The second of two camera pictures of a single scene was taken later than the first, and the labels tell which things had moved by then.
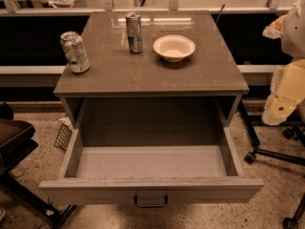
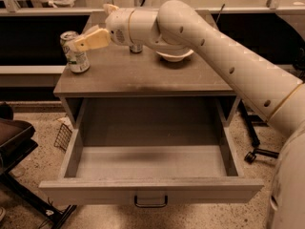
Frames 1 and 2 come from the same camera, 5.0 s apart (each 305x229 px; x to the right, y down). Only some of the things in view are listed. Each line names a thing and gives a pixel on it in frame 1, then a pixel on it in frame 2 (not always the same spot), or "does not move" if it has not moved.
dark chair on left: x=16 y=142 does not move
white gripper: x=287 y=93 to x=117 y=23
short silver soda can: x=74 y=51 does not move
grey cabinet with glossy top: x=122 y=90 does not move
